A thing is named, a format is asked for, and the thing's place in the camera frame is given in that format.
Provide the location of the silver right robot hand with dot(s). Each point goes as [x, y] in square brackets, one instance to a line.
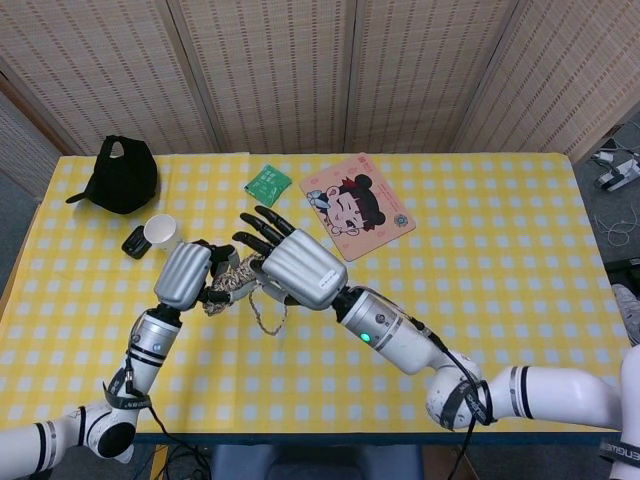
[305, 267]

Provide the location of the green packet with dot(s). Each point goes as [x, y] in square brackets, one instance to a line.
[267, 185]

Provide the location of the black baseball cap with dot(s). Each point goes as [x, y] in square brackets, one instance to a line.
[122, 180]

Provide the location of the small black case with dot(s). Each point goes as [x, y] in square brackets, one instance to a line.
[134, 244]

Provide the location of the white paper cup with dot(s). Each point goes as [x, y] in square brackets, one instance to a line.
[162, 232]

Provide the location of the pink cartoon mouse pad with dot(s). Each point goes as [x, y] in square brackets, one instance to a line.
[385, 215]

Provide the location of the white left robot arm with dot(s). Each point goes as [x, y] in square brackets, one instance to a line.
[150, 345]

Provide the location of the grey shoe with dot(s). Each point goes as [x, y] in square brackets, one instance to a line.
[627, 310]

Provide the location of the white black floor device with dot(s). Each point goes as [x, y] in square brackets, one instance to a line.
[617, 172]

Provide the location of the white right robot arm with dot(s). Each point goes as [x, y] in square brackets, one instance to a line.
[400, 335]

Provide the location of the yellow white checked tablecloth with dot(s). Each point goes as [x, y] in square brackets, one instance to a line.
[300, 380]

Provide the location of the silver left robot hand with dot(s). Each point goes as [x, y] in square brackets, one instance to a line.
[182, 272]

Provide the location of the blue chair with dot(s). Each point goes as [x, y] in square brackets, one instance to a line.
[310, 462]

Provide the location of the woven bamboo screen panel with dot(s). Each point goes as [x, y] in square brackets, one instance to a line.
[415, 75]
[20, 140]
[275, 75]
[575, 60]
[100, 75]

